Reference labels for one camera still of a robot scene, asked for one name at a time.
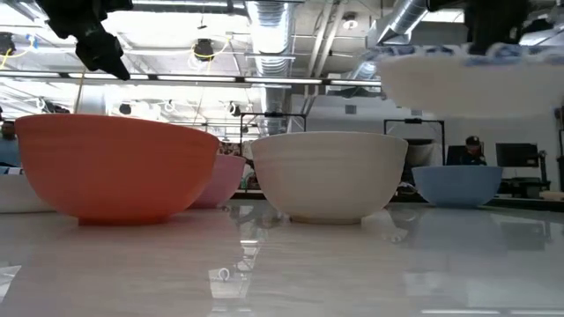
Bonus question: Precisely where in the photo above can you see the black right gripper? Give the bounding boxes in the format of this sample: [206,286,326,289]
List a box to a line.
[426,0,532,56]

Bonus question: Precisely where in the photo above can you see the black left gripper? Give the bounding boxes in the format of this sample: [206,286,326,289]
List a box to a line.
[34,0,133,81]

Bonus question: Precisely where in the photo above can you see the white blue-patterned plate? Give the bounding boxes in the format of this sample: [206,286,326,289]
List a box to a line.
[363,41,564,120]

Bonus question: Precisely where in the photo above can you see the red bowl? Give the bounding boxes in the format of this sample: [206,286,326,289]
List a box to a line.
[14,113,220,226]

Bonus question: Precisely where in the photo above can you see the light blue bowl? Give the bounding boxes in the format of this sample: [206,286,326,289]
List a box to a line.
[412,165,504,208]

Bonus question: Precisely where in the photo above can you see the pink bowl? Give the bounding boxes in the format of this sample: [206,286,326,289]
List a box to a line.
[189,153,247,210]

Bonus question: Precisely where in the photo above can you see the cream bowl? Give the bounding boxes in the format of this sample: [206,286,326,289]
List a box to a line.
[249,130,409,225]

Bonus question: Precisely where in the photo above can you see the long ceiling light bar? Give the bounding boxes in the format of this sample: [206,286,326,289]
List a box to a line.
[0,71,382,88]

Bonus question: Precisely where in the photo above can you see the person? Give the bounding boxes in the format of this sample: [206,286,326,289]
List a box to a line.
[460,135,488,166]
[0,119,22,168]

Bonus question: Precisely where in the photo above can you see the black computer monitor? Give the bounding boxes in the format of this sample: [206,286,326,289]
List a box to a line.
[495,143,539,168]

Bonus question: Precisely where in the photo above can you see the silver ventilation duct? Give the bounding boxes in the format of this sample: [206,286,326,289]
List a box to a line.
[245,0,295,133]
[352,0,431,83]

